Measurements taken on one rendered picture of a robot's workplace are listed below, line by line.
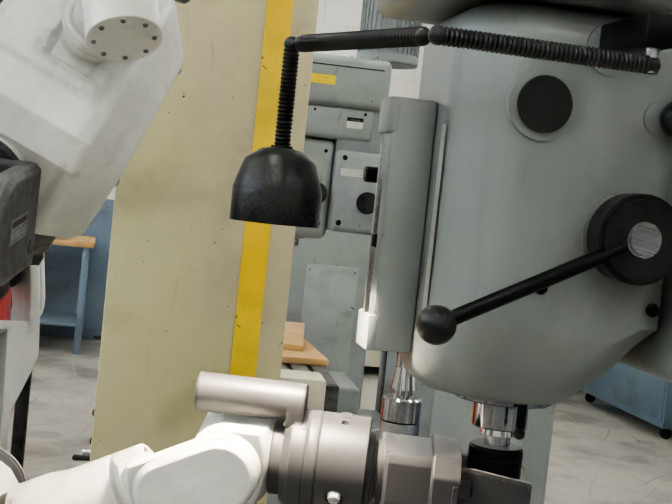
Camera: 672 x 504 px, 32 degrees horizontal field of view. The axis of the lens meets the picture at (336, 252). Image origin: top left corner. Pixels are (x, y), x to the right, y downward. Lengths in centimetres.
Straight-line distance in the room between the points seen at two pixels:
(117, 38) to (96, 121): 9
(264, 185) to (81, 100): 25
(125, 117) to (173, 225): 157
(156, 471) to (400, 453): 20
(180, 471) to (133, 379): 172
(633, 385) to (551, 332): 780
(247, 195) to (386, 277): 14
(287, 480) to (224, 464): 6
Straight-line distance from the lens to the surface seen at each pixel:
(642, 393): 859
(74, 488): 106
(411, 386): 137
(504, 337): 91
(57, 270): 998
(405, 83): 1030
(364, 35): 85
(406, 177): 95
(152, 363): 270
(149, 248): 267
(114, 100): 109
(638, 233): 90
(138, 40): 103
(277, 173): 90
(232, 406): 100
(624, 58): 85
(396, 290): 96
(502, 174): 90
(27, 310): 143
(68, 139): 106
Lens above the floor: 147
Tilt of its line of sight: 3 degrees down
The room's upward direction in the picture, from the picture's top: 6 degrees clockwise
